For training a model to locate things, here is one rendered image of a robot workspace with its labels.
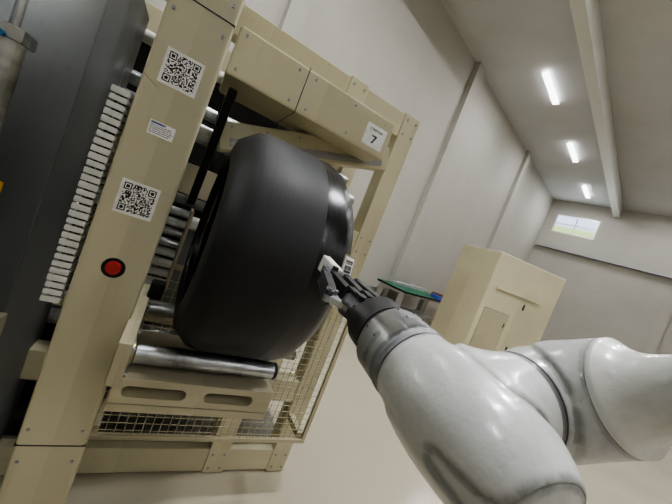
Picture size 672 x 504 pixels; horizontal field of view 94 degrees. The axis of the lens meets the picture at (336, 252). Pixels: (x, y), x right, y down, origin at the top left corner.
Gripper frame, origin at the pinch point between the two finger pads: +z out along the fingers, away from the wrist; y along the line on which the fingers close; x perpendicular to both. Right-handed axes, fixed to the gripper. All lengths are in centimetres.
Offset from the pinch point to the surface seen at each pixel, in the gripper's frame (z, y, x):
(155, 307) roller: 47, 23, 41
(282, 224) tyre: 12.7, 7.4, -2.4
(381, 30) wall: 526, -178, -284
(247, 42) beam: 65, 23, -41
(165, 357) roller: 19.2, 18.3, 36.9
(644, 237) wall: 571, -1458, -322
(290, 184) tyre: 18.4, 7.4, -10.0
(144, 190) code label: 31.7, 33.2, 4.7
